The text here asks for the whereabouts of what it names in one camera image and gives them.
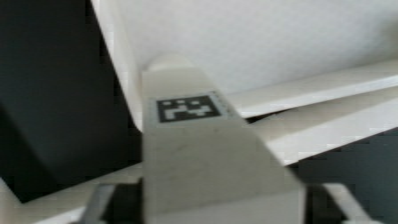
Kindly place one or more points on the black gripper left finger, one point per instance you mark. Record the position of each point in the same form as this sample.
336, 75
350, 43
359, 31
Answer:
114, 206

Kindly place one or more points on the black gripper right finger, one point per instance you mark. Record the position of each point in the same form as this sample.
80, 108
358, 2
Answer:
333, 207

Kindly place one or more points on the white desk leg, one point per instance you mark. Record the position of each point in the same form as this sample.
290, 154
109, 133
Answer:
215, 180

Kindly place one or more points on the white desk tabletop tray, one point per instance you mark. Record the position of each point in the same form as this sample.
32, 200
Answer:
290, 51

